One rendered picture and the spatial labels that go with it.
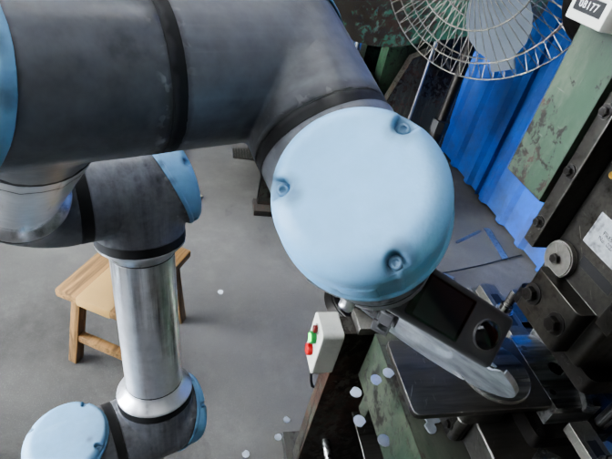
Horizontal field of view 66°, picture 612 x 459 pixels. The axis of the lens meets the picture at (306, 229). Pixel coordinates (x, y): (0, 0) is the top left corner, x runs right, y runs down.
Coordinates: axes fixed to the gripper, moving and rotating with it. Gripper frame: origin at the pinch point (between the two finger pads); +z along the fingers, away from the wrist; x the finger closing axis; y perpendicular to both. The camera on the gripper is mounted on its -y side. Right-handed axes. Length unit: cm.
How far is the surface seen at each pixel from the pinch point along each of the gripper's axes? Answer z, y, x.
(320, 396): 68, 9, 25
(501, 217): 220, -23, -83
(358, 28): 98, 57, -88
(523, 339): 42.8, -21.7, -6.4
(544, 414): 36.8, -27.9, 4.2
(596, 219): 17.6, -18.8, -23.1
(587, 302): 21.1, -22.8, -12.6
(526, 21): 54, 3, -77
